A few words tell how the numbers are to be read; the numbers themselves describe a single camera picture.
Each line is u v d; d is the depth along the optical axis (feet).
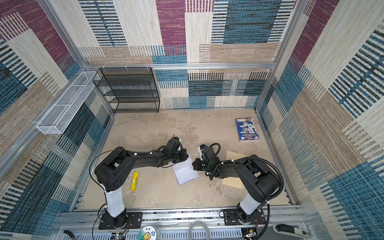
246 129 3.45
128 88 3.56
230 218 2.40
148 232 2.09
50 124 2.28
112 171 1.65
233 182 2.79
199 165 2.67
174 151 2.54
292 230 2.21
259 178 1.52
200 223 2.44
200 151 2.84
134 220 2.40
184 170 2.93
